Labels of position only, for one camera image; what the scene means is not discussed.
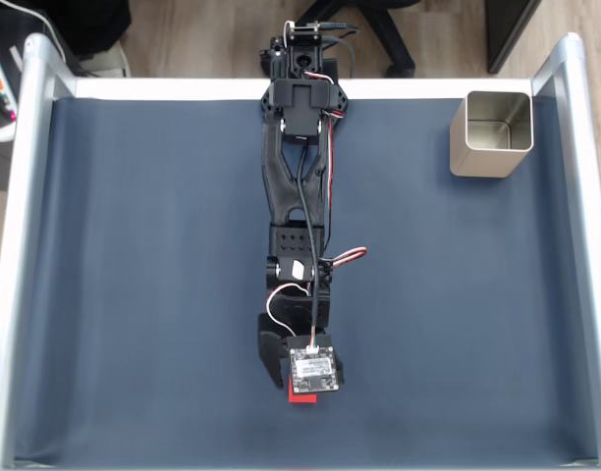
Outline black camera cable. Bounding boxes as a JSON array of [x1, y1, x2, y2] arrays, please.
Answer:
[[296, 144, 322, 350]]

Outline red cube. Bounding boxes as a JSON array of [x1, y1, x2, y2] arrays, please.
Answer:
[[287, 381, 320, 405]]

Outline black object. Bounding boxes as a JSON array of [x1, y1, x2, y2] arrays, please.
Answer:
[[49, 0, 133, 56]]

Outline blue table mat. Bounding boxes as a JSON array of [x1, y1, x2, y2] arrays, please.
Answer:
[[13, 95, 601, 467]]

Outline square metal container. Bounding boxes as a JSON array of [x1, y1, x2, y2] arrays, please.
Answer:
[[449, 89, 535, 179]]

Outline gripper camera board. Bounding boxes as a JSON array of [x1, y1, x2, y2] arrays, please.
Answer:
[[288, 342, 342, 396]]

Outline black office chair base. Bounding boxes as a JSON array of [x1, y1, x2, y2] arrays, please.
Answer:
[[298, 0, 422, 79]]

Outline red white servo cable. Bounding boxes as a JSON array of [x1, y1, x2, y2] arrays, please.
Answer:
[[264, 283, 315, 340], [302, 70, 369, 270]]

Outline small controller board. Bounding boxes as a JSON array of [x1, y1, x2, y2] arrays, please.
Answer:
[[284, 20, 326, 37]]

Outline black power cable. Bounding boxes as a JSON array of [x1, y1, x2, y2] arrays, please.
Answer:
[[319, 19, 361, 80]]

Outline silver white table frame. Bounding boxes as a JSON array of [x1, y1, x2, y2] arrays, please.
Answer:
[[0, 31, 601, 471]]

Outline white bin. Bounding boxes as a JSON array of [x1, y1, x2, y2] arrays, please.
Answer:
[[77, 41, 132, 79]]

